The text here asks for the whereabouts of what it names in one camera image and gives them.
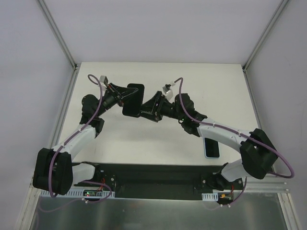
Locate white right cable duct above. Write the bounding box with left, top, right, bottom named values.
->
left=201, top=192, right=219, bottom=202

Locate white left cable duct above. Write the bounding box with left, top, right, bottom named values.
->
left=65, top=189, right=115, bottom=199

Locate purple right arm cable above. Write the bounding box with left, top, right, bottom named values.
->
left=171, top=77, right=295, bottom=209

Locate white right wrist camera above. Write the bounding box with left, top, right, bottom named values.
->
left=162, top=84, right=173, bottom=100

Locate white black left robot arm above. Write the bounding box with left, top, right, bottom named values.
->
left=33, top=83, right=144, bottom=197

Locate right aluminium frame post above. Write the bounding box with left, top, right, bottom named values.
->
left=242, top=0, right=291, bottom=72

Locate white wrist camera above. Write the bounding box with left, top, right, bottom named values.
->
left=162, top=84, right=173, bottom=100
left=99, top=75, right=108, bottom=88

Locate horizontal aluminium frame rail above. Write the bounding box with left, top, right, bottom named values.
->
left=245, top=182, right=290, bottom=193

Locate left aluminium frame post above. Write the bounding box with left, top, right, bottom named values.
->
left=36, top=0, right=78, bottom=70

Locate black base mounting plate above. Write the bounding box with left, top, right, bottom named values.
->
left=71, top=161, right=275, bottom=199

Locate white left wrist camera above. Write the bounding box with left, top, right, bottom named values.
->
left=99, top=75, right=108, bottom=88

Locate light blue cased phone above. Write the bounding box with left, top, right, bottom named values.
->
left=204, top=138, right=220, bottom=159

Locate white cable duct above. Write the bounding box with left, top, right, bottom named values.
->
left=65, top=189, right=115, bottom=199
left=201, top=192, right=219, bottom=202

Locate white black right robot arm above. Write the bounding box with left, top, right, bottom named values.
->
left=140, top=91, right=278, bottom=191

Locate aluminium frame post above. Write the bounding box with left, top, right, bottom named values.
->
left=36, top=0, right=78, bottom=70
left=242, top=0, right=291, bottom=72

